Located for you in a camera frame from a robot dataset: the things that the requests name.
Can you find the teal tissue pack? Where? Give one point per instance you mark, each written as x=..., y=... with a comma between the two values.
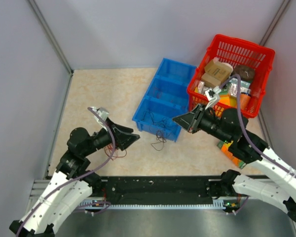
x=232, y=86

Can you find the aluminium corner post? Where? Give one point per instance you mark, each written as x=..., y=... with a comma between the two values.
x=49, y=35
x=284, y=6

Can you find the orange yellow sponge pack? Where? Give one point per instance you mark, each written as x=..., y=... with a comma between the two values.
x=223, y=146

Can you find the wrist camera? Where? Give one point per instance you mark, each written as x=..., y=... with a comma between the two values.
x=213, y=96
x=100, y=115

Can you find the red plastic basket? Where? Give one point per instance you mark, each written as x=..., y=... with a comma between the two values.
x=236, y=51

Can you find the upper brown cardboard box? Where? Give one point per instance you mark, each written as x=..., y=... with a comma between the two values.
x=218, y=70

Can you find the silver foil packets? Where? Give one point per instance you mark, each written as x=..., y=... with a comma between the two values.
x=201, y=89

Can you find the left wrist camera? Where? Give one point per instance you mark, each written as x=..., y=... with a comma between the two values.
x=100, y=115

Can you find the left aluminium corner post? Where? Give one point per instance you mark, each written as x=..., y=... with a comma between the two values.
x=49, y=35

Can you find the white cable duct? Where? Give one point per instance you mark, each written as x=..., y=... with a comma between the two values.
x=95, y=205

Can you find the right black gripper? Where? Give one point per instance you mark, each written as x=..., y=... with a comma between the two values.
x=191, y=121

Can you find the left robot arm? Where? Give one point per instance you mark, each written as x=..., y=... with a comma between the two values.
x=71, y=182

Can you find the yellow sponge pack in basket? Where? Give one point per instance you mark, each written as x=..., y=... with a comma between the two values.
x=227, y=99

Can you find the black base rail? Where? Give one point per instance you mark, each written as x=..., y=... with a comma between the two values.
x=163, y=189

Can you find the brown cardboard box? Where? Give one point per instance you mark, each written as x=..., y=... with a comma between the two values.
x=218, y=70
x=210, y=81

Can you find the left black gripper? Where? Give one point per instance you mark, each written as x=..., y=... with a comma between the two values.
x=123, y=140

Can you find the orange bottle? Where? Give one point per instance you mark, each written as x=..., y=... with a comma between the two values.
x=244, y=100

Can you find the blue three-compartment bin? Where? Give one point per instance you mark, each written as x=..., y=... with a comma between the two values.
x=166, y=97

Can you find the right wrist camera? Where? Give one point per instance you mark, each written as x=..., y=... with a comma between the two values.
x=213, y=96

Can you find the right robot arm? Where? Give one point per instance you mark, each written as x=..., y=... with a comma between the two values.
x=252, y=150

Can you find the lower brown cardboard box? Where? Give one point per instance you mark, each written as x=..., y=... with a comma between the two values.
x=210, y=81

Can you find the dark brown round item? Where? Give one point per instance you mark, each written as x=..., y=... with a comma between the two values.
x=245, y=72

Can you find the right aluminium corner post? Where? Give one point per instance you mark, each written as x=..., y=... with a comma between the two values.
x=284, y=6

